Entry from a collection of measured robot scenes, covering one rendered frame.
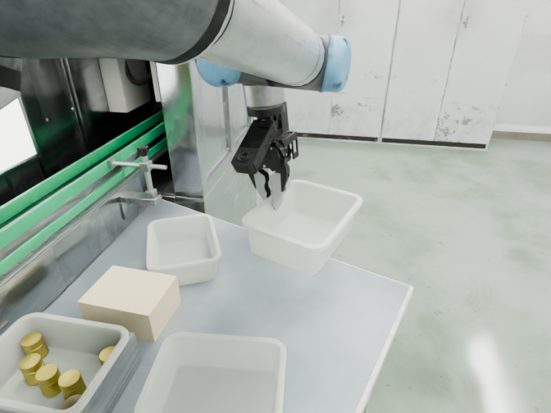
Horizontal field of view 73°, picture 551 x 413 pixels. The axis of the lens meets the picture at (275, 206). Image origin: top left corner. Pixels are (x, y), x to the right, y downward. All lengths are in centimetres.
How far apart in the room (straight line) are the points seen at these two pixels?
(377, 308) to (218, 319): 36
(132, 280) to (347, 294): 49
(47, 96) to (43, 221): 44
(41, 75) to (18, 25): 104
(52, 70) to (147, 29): 107
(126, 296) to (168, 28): 67
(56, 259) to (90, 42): 79
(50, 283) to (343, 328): 66
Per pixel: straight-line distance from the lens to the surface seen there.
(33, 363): 81
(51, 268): 99
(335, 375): 77
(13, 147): 114
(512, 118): 474
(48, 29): 23
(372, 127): 400
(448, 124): 409
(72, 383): 75
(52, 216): 100
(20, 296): 94
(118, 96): 145
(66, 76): 135
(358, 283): 95
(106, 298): 86
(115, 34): 23
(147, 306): 81
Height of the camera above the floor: 137
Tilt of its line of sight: 30 degrees down
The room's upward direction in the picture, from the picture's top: straight up
